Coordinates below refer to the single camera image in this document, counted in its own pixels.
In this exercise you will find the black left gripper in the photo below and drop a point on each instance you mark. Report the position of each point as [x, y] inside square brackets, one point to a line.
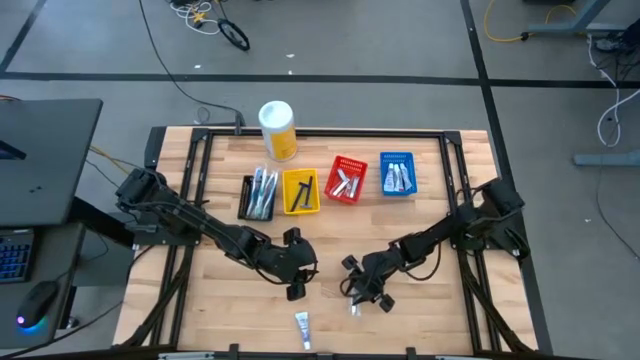
[290, 262]

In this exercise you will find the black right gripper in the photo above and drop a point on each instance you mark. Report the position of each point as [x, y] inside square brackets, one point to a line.
[372, 275]

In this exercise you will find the small clear packet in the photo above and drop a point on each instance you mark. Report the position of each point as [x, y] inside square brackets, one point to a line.
[355, 311]

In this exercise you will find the white printed plastic bag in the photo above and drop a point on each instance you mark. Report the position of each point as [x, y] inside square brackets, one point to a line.
[303, 327]

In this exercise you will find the blue razor with clear cap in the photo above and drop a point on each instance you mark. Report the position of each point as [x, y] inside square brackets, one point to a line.
[298, 197]
[308, 192]

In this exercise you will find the toothbrush green bristles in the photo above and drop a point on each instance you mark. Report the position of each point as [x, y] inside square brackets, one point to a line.
[267, 197]

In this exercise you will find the toothbrush blue white bristles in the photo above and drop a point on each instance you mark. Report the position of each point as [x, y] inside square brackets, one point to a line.
[261, 197]

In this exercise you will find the clear black toothbrush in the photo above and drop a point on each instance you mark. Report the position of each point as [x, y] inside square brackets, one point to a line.
[273, 190]

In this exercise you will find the silver white packet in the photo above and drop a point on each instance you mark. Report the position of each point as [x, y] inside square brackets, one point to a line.
[343, 176]
[340, 188]
[354, 187]

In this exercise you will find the white toothpaste tube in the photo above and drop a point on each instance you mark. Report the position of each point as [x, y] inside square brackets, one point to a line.
[389, 179]
[406, 177]

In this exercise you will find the small white red tube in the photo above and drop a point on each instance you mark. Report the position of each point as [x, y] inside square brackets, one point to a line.
[398, 177]

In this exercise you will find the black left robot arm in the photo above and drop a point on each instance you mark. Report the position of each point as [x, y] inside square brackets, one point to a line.
[200, 225]

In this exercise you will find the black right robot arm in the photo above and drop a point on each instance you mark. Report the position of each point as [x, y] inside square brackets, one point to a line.
[450, 227]

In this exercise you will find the yellow plastic basket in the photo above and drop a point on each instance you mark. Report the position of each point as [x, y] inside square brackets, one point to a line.
[289, 192]

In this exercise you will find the black plastic basket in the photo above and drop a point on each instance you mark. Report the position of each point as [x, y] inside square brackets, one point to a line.
[244, 200]

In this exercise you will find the red plastic basket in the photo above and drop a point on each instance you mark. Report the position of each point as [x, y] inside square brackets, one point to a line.
[361, 167]

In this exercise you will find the blue plastic basket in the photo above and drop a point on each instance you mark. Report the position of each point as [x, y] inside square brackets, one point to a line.
[398, 157]

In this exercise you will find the white yellow wipes canister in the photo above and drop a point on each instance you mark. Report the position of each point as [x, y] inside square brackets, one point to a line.
[277, 130]

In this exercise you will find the grey side desk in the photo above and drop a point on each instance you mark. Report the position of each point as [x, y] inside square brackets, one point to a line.
[55, 250]

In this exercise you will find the black computer mouse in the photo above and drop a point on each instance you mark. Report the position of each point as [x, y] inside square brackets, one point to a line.
[37, 302]

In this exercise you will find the dark grey desk top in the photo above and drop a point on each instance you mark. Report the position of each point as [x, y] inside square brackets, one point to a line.
[50, 160]

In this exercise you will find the blue grey desk base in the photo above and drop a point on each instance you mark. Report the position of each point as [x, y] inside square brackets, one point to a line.
[605, 159]
[575, 25]

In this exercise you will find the black backlit keyboard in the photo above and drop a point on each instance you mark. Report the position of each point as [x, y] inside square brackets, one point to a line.
[15, 255]

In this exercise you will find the black table frame rails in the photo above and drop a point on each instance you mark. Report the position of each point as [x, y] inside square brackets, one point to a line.
[325, 133]

